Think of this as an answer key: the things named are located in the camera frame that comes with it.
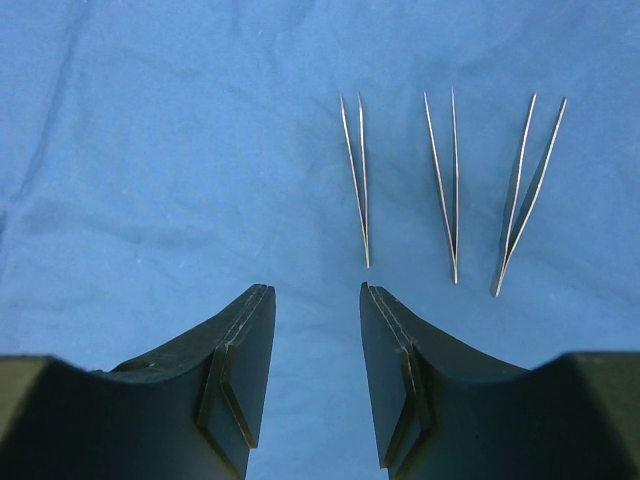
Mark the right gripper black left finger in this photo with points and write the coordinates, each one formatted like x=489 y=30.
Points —
x=188 y=409

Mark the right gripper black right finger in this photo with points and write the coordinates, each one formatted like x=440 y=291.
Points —
x=445 y=410

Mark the steel tweezers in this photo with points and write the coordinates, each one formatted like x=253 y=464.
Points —
x=516 y=213
x=359 y=175
x=450 y=215

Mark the blue surgical drape cloth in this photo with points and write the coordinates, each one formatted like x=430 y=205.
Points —
x=159 y=157

